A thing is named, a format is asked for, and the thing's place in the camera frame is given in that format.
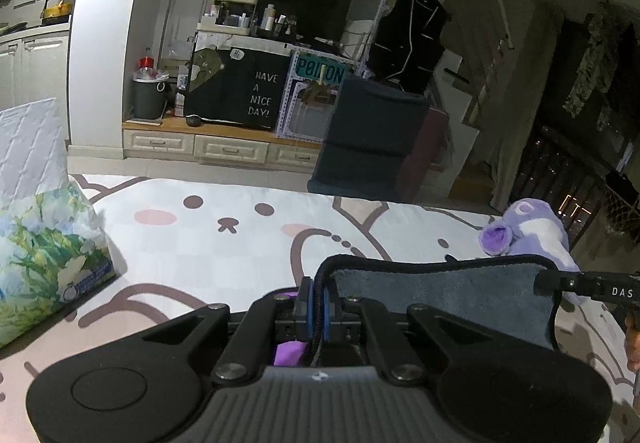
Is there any purple and grey towel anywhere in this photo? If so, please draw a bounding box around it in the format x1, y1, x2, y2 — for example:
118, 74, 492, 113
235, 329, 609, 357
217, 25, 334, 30
314, 255, 559, 350

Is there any purple plush bunny toy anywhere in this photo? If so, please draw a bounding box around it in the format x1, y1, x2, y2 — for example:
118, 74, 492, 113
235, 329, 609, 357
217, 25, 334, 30
477, 197, 594, 307

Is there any bunny pattern tablecloth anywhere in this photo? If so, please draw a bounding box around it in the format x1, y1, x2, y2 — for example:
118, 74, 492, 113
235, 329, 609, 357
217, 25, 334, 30
1, 175, 639, 442

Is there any dark blue chair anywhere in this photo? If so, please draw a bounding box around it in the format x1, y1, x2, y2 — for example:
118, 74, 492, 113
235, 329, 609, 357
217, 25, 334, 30
307, 74, 430, 201

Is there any maroon chair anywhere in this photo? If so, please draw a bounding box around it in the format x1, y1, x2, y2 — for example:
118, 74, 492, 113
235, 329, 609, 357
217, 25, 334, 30
396, 108, 449, 202

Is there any wooden low drawer cabinet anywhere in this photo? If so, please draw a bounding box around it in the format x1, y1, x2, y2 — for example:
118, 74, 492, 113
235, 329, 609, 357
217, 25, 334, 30
122, 117, 320, 173

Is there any black have a nice day cloth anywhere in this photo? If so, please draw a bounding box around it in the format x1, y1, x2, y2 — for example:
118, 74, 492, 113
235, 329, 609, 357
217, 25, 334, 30
183, 47, 291, 131

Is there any floral tissue pack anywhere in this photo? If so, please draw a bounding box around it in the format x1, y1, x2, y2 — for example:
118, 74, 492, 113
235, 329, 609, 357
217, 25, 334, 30
1, 98, 115, 345

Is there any teal poison sign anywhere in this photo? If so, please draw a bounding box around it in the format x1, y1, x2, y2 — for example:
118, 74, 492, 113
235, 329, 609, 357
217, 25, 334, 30
294, 53, 352, 86

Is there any dark grey trash bin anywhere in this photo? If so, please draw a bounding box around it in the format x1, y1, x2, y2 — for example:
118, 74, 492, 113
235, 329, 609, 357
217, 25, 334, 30
132, 74, 170, 120

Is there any black hanging jacket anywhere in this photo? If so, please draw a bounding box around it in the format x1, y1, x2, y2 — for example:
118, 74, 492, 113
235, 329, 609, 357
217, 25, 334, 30
367, 0, 450, 95

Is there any white tiered shelf rack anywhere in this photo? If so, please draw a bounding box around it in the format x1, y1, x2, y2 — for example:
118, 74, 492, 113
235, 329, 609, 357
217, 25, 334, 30
196, 0, 258, 36

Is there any white kitchen cabinet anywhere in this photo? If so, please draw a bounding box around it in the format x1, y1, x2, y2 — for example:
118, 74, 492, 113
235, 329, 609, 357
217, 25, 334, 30
0, 24, 70, 142

